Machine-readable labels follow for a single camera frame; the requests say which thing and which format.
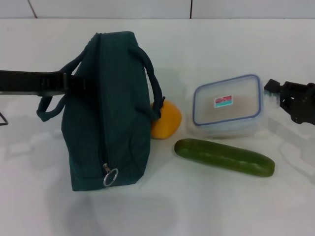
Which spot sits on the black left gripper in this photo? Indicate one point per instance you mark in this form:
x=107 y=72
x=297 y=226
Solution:
x=22 y=82

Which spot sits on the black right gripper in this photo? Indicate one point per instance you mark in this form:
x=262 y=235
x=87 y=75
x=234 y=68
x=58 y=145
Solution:
x=308 y=103

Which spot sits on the dark teal zippered lunch bag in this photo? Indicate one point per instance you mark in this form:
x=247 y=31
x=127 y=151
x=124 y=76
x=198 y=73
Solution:
x=118 y=110

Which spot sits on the green cucumber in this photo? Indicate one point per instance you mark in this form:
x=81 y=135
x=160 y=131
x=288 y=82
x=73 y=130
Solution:
x=221 y=157

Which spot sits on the orange-yellow pear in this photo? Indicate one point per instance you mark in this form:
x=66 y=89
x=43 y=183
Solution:
x=169 y=120

